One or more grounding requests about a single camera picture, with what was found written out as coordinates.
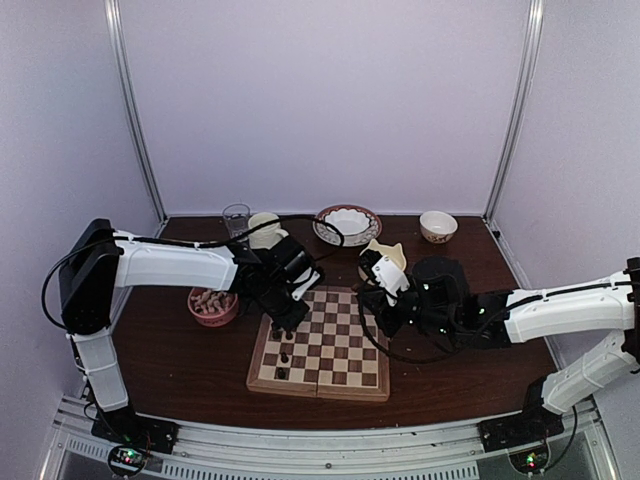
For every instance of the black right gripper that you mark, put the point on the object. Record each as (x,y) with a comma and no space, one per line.
(378,302)

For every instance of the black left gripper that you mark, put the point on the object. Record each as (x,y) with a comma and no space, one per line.
(292,319)

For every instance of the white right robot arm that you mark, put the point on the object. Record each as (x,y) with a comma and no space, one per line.
(500,319)

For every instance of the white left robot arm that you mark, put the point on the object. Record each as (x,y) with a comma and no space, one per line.
(104,259)

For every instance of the wooden chess board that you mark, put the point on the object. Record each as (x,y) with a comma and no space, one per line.
(333,355)

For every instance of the cream ribbed mug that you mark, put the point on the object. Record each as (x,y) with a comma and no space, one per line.
(269,236)

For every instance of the pink bowl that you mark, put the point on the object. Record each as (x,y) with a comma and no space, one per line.
(212,308)

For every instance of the clear drinking glass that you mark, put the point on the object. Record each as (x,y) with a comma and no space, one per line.
(236,217)

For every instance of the small white floral bowl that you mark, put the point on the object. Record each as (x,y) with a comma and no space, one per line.
(437,227)

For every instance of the white scalloped bowl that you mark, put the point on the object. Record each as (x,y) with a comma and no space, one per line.
(349,221)

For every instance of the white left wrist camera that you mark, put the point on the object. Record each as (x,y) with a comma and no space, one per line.
(303,286)

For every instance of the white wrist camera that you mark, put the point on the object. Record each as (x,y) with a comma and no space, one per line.
(393,284)
(303,286)

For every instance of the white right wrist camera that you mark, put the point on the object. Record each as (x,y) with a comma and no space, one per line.
(393,284)

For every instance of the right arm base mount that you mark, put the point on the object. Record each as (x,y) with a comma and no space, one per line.
(514,431)

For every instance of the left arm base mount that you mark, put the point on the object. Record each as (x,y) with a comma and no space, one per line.
(141,432)

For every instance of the aluminium front rail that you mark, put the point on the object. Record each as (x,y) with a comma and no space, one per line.
(450,450)

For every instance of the left aluminium frame post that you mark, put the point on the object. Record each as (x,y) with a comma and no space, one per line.
(117,38)

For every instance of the aluminium frame post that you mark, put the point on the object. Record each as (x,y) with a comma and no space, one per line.
(117,38)
(528,64)

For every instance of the right aluminium frame post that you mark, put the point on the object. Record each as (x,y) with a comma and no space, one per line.
(528,64)

